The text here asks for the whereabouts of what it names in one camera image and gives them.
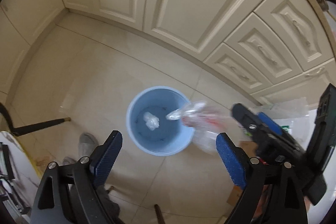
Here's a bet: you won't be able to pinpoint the clear plastic bag red print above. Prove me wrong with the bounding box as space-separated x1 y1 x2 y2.
166 101 233 154

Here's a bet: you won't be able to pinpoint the white plastic ball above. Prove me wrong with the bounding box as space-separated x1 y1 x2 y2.
143 112 159 131

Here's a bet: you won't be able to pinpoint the light blue trash bin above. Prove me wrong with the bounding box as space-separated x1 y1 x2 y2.
126 86 194 156

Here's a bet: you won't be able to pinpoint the dark trouser leg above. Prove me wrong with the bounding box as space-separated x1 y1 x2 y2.
97 186 123 223

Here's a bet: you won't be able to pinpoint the grey slipper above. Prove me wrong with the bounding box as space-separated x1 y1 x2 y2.
78 132 98 158

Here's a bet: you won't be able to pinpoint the cream lower cabinets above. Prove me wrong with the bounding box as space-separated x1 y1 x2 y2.
1 0 335 107

